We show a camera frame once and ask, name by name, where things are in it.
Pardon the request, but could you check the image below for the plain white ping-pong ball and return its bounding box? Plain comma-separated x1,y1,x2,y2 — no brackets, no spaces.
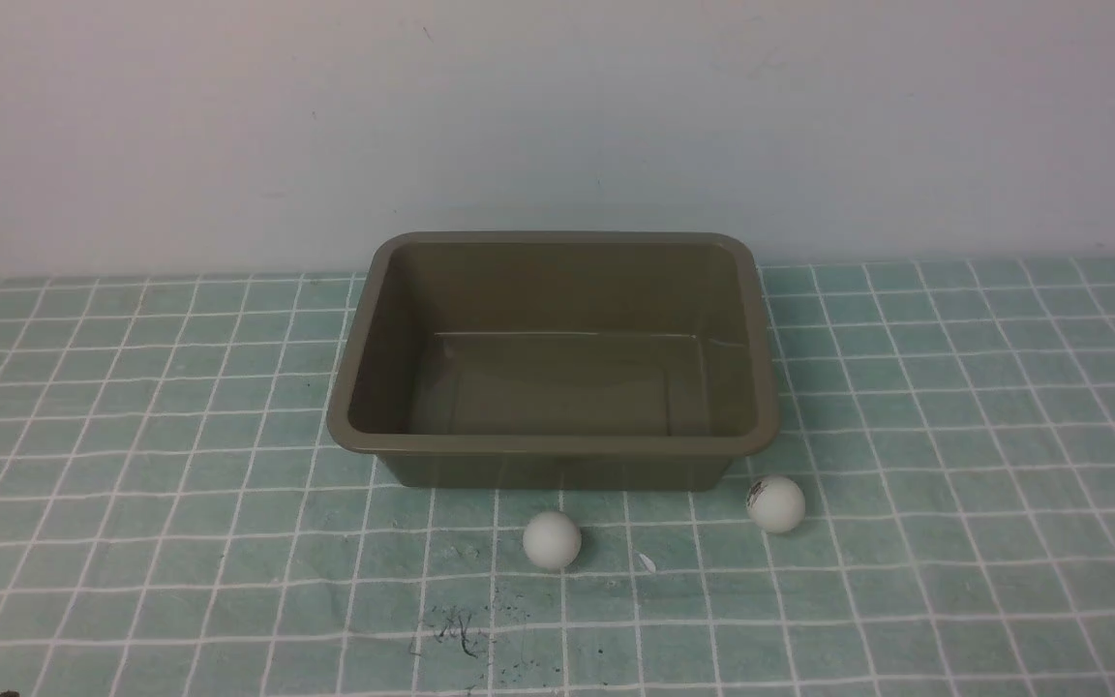
523,510,583,572

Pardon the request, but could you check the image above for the white ping-pong ball with logo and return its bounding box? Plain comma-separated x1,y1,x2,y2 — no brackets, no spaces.
746,475,806,534

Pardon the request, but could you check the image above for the olive green plastic bin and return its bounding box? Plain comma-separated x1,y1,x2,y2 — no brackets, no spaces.
326,232,781,493

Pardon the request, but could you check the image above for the green checkered tablecloth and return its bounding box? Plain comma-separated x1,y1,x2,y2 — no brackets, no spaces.
0,258,1115,696

